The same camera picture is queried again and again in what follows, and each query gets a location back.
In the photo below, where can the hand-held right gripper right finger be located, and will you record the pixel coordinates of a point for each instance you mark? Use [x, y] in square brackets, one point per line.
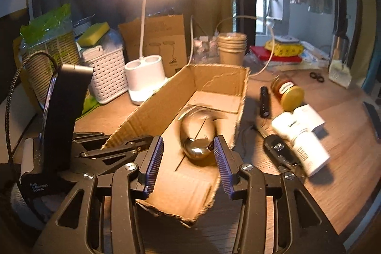
[223, 164]

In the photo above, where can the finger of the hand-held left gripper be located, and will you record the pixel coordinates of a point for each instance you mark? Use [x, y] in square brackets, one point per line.
[119, 149]
[89, 138]

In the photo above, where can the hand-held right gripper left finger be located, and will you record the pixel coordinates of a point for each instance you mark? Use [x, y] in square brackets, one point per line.
[154, 164]

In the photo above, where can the shiny metal oval object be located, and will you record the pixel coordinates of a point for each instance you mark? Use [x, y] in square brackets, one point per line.
[198, 135]

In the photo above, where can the white plastic basket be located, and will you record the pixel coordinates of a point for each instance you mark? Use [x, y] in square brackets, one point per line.
[107, 75]

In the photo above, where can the black flashlight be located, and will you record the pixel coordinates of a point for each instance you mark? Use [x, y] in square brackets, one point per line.
[264, 100]

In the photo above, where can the white desk lamp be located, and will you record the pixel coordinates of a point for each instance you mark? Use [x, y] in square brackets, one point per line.
[145, 75]

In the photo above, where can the green paper towel pack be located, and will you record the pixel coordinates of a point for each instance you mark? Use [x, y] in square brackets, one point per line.
[50, 42]

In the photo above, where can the white printed bottle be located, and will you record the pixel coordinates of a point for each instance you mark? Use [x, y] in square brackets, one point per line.
[312, 154]

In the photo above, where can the yellow green sponge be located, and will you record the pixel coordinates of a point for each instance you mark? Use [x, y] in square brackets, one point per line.
[92, 32]

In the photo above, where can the jar with yellow lid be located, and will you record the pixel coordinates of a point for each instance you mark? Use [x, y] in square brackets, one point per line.
[288, 93]

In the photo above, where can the white cardboard box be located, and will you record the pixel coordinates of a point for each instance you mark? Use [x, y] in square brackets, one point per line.
[311, 118]

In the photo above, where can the crumpled plastic bags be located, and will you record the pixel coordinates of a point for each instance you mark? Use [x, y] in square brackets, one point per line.
[111, 38]

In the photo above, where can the stack of brown paper cups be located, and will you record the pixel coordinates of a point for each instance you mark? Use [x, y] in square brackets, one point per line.
[232, 48]

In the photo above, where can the clear glass jar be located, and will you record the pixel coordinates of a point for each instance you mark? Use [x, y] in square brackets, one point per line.
[205, 48]

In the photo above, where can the brown cardboard lamp carton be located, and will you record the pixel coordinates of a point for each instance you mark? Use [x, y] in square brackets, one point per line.
[166, 36]

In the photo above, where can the black rings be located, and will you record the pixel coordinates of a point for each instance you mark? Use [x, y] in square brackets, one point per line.
[317, 77]

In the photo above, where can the yellow packet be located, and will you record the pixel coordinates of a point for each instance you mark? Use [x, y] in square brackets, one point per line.
[285, 49]

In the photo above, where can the white round-marked device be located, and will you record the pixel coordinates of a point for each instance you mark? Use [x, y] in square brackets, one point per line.
[287, 39]

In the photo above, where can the white tissue packs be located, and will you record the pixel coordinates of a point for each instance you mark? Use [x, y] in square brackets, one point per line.
[314, 53]

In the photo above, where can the clear plastic bag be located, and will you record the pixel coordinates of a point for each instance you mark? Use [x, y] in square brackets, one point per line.
[339, 72]

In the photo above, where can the dark flat phone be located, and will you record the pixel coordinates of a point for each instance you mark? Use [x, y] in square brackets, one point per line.
[373, 118]

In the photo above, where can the steel thermos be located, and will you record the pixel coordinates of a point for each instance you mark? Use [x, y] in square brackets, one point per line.
[340, 47]

